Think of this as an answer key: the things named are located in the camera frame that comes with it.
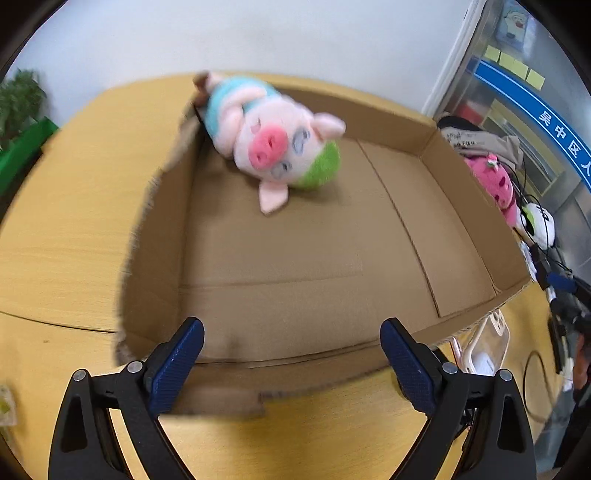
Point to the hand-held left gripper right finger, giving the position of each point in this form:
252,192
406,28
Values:
411,369

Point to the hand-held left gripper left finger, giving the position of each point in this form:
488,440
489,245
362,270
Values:
178,364

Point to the white phone case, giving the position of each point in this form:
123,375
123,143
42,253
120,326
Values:
501,330

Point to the brown cardboard box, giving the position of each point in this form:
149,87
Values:
300,258

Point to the pink pig plush toy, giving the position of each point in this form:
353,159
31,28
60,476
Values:
268,138

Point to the green plastic container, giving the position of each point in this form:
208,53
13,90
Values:
23,147

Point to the black device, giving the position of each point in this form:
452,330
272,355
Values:
565,309

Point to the pink strawberry plush toy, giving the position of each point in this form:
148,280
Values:
494,184

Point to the beige printed cloth bag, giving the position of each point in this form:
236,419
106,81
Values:
466,138

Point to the blue sign banner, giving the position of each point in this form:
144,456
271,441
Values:
531,99

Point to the green potted plant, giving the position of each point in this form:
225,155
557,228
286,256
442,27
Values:
18,99

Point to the yellow sticky note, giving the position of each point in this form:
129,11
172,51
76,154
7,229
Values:
508,59
521,68
493,53
535,78

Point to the cartoon poster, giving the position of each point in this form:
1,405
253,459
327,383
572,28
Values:
515,23

